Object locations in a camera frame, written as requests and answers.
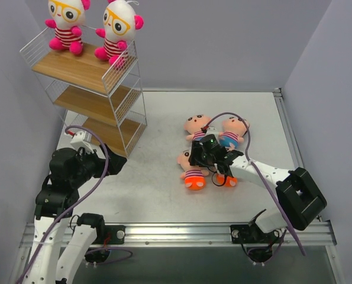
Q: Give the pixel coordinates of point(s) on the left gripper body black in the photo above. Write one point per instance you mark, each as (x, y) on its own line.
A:
(105, 163)

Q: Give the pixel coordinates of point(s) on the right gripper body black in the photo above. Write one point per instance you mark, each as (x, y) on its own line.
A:
(195, 155)

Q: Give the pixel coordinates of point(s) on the boy plush orange shorts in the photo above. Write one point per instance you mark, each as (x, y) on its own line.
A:
(226, 181)
(194, 177)

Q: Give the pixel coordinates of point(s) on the white panda plush yellow glasses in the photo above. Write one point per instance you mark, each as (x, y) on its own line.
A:
(67, 17)

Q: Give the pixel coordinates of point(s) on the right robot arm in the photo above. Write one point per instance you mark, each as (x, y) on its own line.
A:
(238, 164)

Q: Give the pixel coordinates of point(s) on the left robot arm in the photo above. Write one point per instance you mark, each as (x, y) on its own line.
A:
(54, 205)

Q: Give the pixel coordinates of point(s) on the boy plush blue shorts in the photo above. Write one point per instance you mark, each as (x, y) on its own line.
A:
(193, 126)
(233, 131)

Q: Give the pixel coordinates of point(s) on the white wire wooden shelf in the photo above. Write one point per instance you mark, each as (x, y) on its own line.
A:
(105, 98)

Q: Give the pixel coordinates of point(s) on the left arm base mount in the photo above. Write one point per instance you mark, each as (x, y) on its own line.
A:
(105, 234)

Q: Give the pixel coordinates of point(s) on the front aluminium rail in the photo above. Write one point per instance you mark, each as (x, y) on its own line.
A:
(197, 235)

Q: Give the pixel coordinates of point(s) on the aluminium table edge rail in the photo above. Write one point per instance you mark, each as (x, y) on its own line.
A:
(291, 139)

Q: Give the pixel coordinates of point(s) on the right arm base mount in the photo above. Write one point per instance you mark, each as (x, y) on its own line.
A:
(249, 233)

